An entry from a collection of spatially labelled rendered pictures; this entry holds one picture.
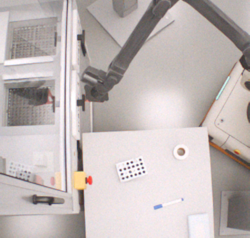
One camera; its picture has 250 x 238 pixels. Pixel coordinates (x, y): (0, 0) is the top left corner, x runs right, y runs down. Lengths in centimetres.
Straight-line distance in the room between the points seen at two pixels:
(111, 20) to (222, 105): 104
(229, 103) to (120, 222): 106
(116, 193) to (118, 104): 99
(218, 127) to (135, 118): 59
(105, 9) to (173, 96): 82
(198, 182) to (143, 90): 105
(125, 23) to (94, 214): 152
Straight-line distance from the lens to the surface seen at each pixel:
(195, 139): 171
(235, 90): 234
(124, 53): 133
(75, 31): 170
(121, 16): 272
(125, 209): 165
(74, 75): 161
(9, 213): 73
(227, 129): 225
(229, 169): 251
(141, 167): 164
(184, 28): 276
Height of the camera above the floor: 241
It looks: 75 degrees down
